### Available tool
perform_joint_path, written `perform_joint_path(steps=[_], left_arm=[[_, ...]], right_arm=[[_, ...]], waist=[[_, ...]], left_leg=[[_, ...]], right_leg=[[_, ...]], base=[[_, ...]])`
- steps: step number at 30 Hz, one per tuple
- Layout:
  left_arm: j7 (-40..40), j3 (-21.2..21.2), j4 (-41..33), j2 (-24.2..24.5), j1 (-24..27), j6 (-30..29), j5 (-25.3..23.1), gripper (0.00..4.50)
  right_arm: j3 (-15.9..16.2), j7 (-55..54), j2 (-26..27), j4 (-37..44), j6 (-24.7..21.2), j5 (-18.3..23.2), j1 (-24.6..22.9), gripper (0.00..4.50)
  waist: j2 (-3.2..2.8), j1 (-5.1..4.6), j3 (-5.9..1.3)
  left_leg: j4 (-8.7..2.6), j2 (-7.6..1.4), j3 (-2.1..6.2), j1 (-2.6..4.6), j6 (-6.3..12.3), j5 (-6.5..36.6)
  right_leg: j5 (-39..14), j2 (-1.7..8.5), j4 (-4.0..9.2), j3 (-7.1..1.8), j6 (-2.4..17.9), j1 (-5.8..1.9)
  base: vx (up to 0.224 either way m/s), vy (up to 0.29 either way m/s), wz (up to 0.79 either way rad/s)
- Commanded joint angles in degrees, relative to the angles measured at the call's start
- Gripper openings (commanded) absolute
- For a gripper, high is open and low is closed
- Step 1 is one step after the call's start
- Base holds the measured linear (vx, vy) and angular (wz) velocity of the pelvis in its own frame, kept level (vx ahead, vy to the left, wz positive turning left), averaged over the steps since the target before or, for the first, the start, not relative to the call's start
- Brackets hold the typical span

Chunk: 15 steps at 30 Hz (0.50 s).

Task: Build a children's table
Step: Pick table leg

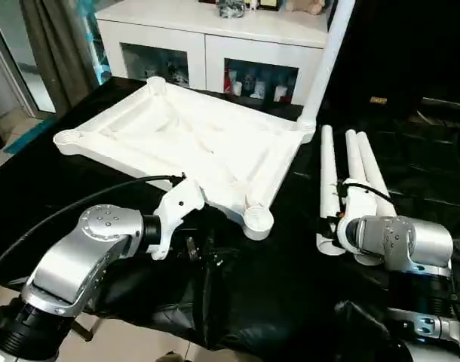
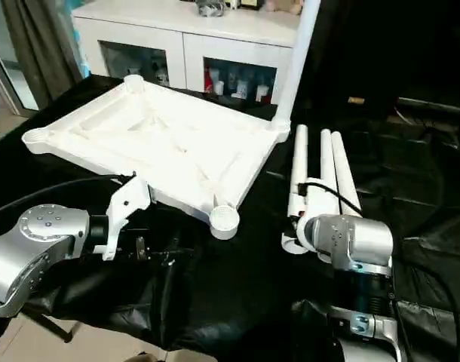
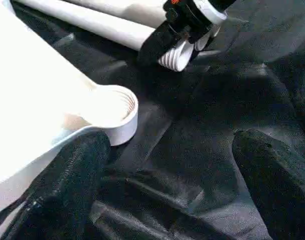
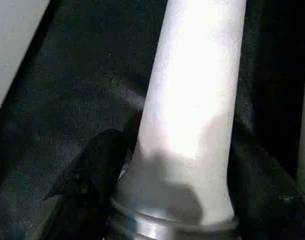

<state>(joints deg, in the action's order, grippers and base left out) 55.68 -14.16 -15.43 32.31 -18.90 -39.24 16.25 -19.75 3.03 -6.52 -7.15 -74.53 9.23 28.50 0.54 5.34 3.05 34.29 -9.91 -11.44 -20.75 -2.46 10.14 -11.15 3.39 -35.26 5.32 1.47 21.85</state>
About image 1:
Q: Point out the white plastic table leg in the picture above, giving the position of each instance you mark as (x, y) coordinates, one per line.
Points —
(354, 158)
(328, 169)
(373, 169)
(328, 64)

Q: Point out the white plastic table top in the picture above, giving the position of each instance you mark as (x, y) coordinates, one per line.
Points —
(158, 128)

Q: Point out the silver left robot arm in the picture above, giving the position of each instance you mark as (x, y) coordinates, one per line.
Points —
(83, 256)

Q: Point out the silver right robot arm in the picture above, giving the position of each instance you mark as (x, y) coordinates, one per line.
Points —
(403, 241)

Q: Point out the black plastic mat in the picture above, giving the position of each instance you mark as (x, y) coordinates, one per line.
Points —
(271, 294)

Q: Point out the black stand leg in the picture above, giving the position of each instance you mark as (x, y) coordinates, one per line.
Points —
(84, 331)

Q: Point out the black box with yellow label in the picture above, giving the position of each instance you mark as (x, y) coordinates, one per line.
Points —
(381, 49)

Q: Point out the white glass-door cabinet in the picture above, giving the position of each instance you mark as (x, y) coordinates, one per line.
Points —
(158, 34)

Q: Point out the light blue patterned strip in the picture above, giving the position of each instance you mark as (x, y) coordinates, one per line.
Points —
(98, 49)

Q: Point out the grey-brown curtain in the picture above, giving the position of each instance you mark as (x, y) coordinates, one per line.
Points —
(56, 49)

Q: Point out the dark crumpled object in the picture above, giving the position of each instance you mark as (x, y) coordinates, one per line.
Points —
(232, 8)

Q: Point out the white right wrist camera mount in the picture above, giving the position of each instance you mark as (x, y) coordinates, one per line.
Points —
(356, 200)

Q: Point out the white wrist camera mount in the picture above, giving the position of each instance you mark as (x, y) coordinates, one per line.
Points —
(356, 200)
(181, 203)

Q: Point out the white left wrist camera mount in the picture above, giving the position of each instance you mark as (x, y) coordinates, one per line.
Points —
(181, 203)

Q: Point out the dark metal rail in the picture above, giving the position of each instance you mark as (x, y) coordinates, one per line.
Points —
(446, 102)

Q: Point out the teal plastic frame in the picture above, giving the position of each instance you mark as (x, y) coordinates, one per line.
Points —
(30, 134)

